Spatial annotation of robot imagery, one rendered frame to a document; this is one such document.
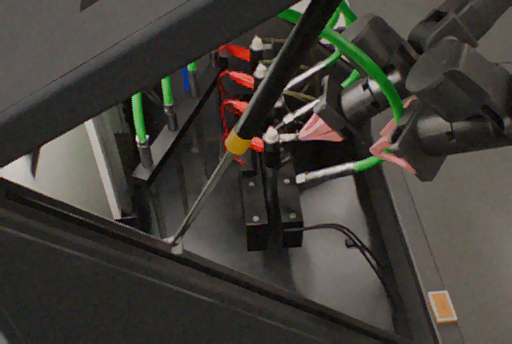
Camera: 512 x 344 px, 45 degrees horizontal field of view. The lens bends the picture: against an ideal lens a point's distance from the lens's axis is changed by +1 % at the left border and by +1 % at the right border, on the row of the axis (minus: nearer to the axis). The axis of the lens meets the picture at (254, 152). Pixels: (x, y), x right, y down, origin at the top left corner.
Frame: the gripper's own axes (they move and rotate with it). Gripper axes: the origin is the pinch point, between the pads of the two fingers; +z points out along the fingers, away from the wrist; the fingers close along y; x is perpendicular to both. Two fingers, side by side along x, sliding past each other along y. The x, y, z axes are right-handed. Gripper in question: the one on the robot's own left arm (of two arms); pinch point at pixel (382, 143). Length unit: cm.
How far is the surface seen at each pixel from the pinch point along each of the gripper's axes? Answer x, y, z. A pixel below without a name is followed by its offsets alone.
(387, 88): -7.4, -0.7, -7.6
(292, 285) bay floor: 19.6, 11.4, 36.1
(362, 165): 1.0, 2.5, 3.3
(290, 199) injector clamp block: 6.8, 1.9, 29.8
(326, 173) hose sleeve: -0.3, 4.6, 8.4
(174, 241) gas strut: -16.0, 28.8, -4.2
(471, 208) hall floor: 101, -78, 102
